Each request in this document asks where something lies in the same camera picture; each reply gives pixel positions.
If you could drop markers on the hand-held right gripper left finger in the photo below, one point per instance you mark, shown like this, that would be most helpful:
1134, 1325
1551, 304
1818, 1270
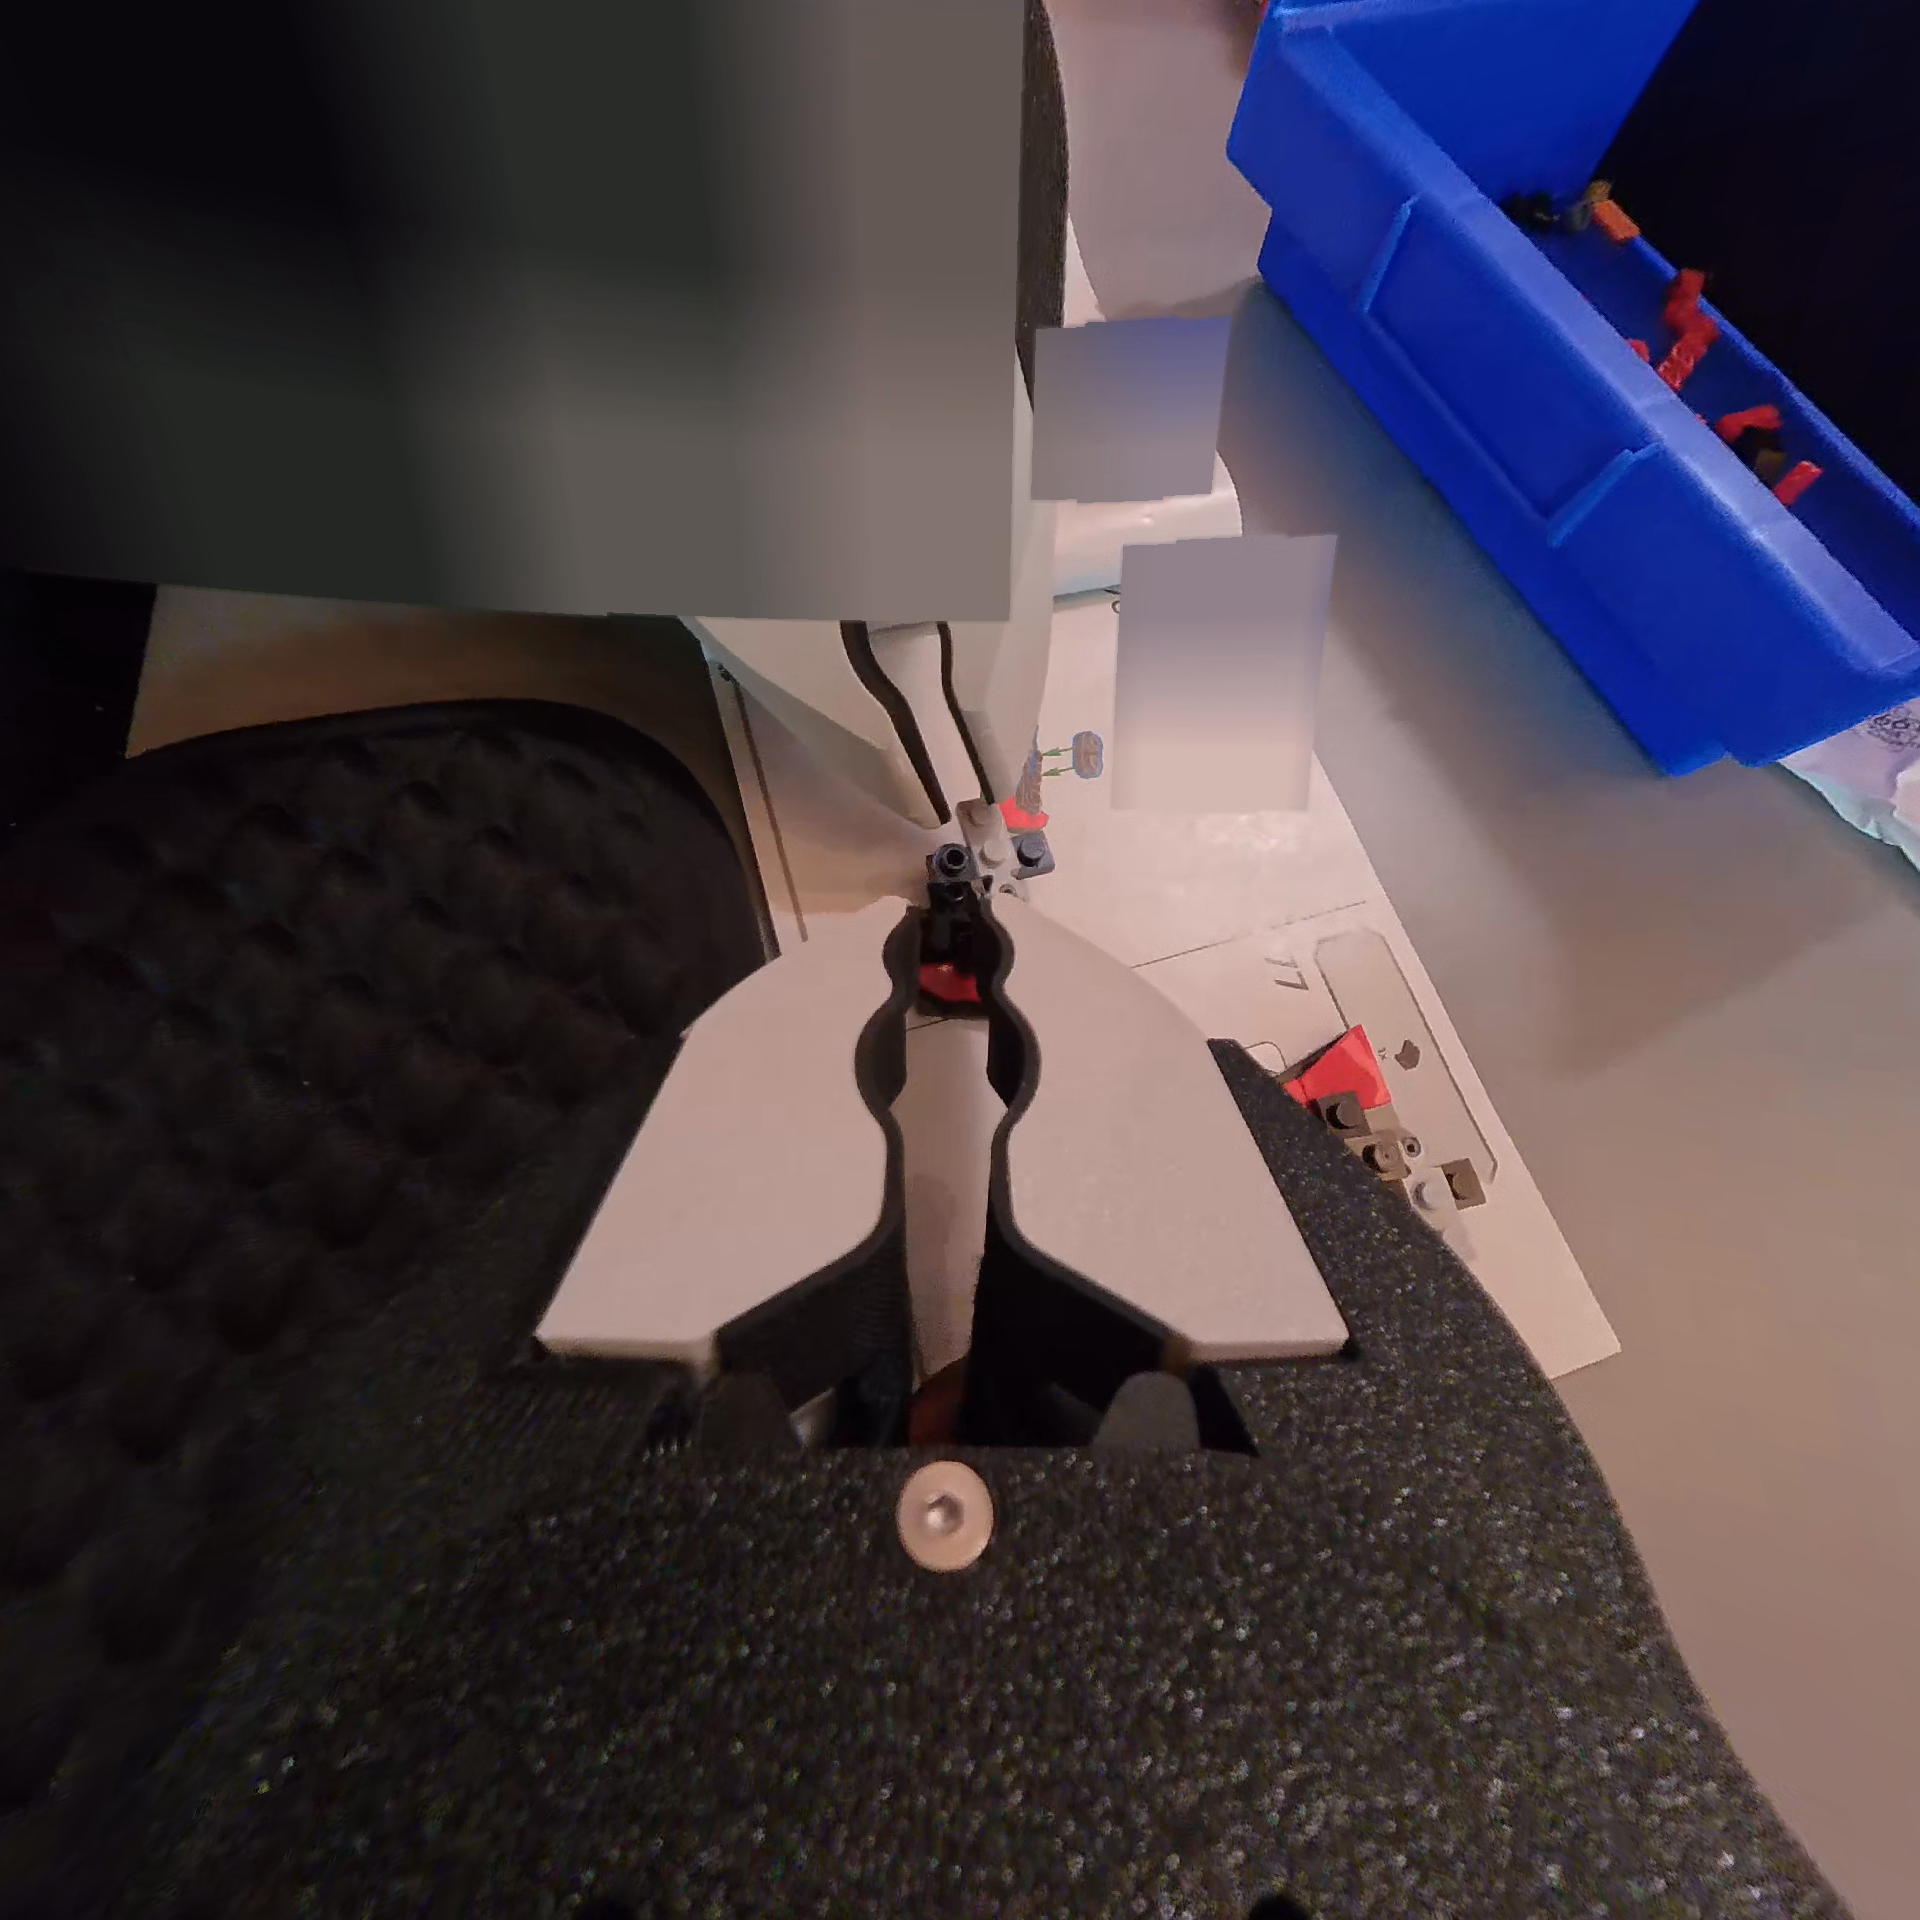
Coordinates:
723, 1172

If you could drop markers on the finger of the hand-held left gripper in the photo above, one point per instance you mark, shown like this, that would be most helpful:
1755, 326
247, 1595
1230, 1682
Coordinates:
1075, 559
804, 681

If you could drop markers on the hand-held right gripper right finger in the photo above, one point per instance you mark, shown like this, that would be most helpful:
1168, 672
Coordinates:
1157, 1185

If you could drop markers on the grey and red brick assembly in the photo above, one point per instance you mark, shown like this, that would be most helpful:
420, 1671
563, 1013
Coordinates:
996, 855

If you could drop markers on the small black brick piece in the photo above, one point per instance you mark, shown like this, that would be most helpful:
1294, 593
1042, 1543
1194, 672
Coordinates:
946, 979

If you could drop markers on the red and black brick assembly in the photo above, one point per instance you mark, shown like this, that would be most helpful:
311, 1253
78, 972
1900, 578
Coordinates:
1358, 1104

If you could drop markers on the white instruction booklet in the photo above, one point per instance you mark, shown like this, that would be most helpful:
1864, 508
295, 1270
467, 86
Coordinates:
1349, 962

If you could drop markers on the black quilted pad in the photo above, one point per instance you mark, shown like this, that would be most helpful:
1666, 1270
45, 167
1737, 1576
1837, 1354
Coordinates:
329, 1046

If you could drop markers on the blue plastic bin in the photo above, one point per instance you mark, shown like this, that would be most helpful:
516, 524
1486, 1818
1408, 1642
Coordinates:
1509, 374

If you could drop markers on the pile of small red bricks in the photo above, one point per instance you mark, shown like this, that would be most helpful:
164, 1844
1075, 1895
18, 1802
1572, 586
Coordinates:
1682, 348

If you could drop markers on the white plastic bag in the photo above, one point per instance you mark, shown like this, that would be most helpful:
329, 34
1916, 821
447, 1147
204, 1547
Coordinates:
1889, 778

